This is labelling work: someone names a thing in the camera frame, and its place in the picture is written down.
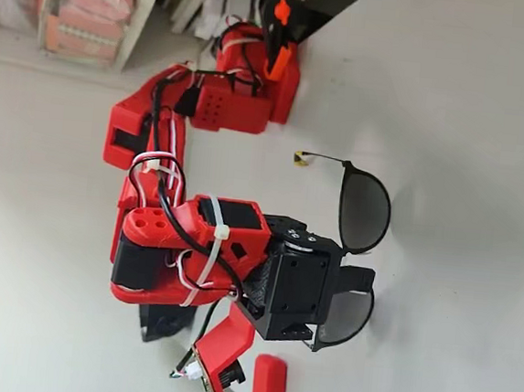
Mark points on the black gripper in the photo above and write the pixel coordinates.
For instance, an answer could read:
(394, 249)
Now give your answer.
(301, 286)

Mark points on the black sunglasses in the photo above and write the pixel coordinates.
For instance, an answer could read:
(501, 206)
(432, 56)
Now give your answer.
(367, 205)

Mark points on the red robot arm base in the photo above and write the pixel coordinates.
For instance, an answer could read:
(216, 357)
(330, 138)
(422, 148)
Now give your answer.
(284, 97)

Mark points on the red robot arm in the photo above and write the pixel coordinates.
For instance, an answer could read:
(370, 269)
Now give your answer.
(126, 124)

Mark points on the red rectangular block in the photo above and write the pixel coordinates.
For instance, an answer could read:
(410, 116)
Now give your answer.
(269, 384)

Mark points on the black orange table clamp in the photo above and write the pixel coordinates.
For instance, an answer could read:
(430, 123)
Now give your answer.
(270, 27)

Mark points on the white shelf unit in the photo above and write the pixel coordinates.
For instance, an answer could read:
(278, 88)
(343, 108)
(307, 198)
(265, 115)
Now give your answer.
(142, 20)

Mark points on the clear bag with pink boxes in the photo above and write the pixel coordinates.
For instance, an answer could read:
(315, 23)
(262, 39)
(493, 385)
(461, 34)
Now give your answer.
(89, 25)

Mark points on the red mount camera circuit board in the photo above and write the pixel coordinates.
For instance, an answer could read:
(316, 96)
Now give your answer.
(221, 344)

